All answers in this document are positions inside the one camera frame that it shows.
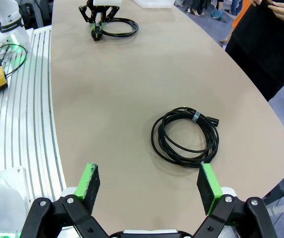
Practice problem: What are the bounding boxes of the background person legs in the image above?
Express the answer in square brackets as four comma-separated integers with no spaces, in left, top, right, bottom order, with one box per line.
[190,0,209,16]

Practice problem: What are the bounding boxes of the black thin cable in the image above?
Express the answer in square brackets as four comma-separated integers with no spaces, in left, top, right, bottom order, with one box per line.
[151,106,220,169]

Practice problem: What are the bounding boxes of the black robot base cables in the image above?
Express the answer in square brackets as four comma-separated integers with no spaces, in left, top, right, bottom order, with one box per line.
[0,44,28,95]

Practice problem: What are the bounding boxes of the translucent plastic storage container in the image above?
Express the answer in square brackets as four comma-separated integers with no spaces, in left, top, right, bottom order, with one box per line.
[133,0,176,8]

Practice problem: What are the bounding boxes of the black power cable with plug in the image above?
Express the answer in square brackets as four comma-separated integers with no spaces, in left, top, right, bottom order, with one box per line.
[90,17,139,42]

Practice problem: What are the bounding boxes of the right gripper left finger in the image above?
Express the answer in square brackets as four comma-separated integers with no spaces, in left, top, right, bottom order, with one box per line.
[20,162,112,238]

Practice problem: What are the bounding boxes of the person in black shirt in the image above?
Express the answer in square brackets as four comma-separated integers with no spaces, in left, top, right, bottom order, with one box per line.
[225,0,284,102]

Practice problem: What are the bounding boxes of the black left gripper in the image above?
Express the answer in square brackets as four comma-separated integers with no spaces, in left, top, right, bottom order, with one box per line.
[78,0,120,30]

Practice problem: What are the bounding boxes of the white slotted mounting platform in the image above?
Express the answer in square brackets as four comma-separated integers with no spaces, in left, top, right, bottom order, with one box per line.
[0,26,67,224]

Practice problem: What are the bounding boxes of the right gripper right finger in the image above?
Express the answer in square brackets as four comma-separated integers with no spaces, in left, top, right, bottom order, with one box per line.
[192,162,279,238]

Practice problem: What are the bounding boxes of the person in orange clothes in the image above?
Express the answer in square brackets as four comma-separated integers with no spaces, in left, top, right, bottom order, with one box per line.
[220,3,253,45]

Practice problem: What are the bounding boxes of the dark background workbench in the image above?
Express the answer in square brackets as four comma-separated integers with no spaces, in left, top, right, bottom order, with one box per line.
[16,0,55,30]

